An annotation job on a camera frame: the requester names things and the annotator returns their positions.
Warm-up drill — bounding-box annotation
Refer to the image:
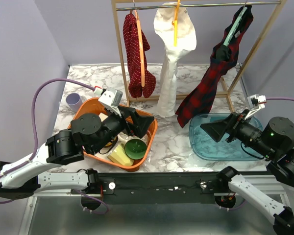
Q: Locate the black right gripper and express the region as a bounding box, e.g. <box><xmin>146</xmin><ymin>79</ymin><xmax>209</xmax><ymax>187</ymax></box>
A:
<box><xmin>200</xmin><ymin>108</ymin><xmax>275</xmax><ymax>158</ymax></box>

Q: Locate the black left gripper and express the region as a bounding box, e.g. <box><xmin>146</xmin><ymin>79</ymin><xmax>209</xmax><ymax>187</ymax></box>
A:
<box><xmin>90</xmin><ymin>105</ymin><xmax>155</xmax><ymax>155</ymax></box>

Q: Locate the red plaid skirt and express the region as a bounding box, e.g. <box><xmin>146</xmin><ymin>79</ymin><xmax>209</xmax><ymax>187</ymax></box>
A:
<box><xmin>175</xmin><ymin>5</ymin><xmax>254</xmax><ymax>128</ymax></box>

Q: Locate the mint green hanger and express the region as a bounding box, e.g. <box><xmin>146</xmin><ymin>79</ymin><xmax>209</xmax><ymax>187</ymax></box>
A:
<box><xmin>223</xmin><ymin>6</ymin><xmax>247</xmax><ymax>47</ymax></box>

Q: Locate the white skirt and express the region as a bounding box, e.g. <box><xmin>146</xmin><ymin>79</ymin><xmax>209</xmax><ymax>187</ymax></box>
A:
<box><xmin>153</xmin><ymin>6</ymin><xmax>197</xmax><ymax>118</ymax></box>

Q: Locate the yellow plastic hanger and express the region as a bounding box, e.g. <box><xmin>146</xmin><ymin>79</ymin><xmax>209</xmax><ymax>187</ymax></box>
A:
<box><xmin>172</xmin><ymin>0</ymin><xmax>180</xmax><ymax>47</ymax></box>

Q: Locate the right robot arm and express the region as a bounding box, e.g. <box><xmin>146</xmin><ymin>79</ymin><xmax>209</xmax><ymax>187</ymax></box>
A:
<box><xmin>200</xmin><ymin>109</ymin><xmax>294</xmax><ymax>235</ymax></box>

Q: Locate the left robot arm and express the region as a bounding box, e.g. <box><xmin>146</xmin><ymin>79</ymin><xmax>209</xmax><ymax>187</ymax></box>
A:
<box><xmin>0</xmin><ymin>106</ymin><xmax>154</xmax><ymax>200</ymax></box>

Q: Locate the orange hanger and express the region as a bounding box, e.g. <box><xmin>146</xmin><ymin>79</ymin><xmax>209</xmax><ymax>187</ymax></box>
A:
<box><xmin>129</xmin><ymin>10</ymin><xmax>146</xmax><ymax>88</ymax></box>

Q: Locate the blue transparent tray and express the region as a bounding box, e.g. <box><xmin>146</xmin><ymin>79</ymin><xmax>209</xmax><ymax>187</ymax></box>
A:
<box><xmin>189</xmin><ymin>113</ymin><xmax>262</xmax><ymax>161</ymax></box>

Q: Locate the white mug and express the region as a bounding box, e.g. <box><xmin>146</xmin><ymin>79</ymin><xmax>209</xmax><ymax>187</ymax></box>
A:
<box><xmin>118</xmin><ymin>132</ymin><xmax>132</xmax><ymax>148</ymax></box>

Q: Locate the green floral mug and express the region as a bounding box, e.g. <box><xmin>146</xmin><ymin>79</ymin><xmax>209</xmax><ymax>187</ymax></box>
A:
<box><xmin>124</xmin><ymin>139</ymin><xmax>147</xmax><ymax>160</ymax></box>

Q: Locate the orange plastic bin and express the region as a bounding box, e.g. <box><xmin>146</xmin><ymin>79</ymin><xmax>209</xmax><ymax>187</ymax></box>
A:
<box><xmin>73</xmin><ymin>97</ymin><xmax>158</xmax><ymax>172</ymax></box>

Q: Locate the yellow sponge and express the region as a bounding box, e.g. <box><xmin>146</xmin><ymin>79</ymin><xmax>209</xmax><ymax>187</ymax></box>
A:
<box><xmin>107</xmin><ymin>144</ymin><xmax>134</xmax><ymax>166</ymax></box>

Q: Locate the red polka dot garment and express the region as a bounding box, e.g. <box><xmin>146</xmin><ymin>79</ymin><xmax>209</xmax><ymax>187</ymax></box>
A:
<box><xmin>122</xmin><ymin>13</ymin><xmax>156</xmax><ymax>98</ymax></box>

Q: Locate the lavender cup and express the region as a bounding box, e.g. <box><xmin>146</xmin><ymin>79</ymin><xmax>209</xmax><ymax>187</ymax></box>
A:
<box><xmin>66</xmin><ymin>93</ymin><xmax>83</xmax><ymax>112</ymax></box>

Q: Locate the wooden clothes rack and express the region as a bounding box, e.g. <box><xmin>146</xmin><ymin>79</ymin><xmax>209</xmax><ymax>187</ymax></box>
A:
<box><xmin>111</xmin><ymin>0</ymin><xmax>286</xmax><ymax>112</ymax></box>

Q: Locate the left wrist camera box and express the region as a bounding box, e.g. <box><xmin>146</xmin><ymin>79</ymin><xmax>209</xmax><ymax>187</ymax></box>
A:
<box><xmin>98</xmin><ymin>87</ymin><xmax>123</xmax><ymax>116</ymax></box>

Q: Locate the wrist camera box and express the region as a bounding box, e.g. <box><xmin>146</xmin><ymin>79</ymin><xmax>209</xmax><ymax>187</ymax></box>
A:
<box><xmin>245</xmin><ymin>94</ymin><xmax>267</xmax><ymax>120</ymax></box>
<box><xmin>98</xmin><ymin>87</ymin><xmax>123</xmax><ymax>116</ymax></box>

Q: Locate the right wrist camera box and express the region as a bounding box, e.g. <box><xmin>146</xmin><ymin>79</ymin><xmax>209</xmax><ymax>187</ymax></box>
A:
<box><xmin>245</xmin><ymin>94</ymin><xmax>267</xmax><ymax>120</ymax></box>

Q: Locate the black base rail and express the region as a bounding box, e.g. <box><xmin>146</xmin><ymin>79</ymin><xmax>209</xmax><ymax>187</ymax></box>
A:
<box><xmin>83</xmin><ymin>172</ymin><xmax>229</xmax><ymax>205</ymax></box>

